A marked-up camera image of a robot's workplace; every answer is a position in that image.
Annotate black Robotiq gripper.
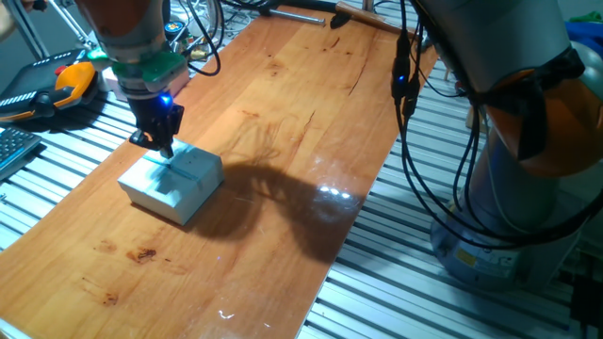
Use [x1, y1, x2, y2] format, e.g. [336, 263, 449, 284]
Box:
[126, 93, 185, 159]

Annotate light blue ribboned box lid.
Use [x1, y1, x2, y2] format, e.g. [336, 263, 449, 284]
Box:
[117, 138, 225, 218]

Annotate pink cardboard box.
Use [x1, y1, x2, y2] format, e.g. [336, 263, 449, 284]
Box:
[101, 65, 190, 98]

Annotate light blue open box base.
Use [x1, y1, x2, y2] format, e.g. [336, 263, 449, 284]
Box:
[122, 178, 225, 227]

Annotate orange black teach pendant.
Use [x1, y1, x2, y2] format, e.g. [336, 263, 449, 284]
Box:
[0, 48, 101, 123]

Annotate black computer keyboard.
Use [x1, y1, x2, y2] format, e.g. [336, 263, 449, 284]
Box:
[0, 126, 43, 183]

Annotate wood grain table mat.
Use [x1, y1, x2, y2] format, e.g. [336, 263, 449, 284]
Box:
[0, 7, 439, 339]

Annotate silver metal rod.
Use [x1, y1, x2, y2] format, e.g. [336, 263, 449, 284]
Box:
[269, 8, 327, 27]

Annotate small wooden rack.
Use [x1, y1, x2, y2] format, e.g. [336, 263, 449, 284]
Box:
[442, 65, 478, 134]

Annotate blue plastic bag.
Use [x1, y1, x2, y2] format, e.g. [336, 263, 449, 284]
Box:
[563, 20, 603, 49]

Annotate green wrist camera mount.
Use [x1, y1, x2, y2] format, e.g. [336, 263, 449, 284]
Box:
[87, 46, 188, 93]

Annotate aluminium frame post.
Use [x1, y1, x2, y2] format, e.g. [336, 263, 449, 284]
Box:
[5, 0, 51, 60]

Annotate wooden handled hammer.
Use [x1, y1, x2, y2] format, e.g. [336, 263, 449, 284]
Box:
[334, 1, 418, 39]

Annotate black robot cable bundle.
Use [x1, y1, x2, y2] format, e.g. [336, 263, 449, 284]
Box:
[183, 0, 603, 250]

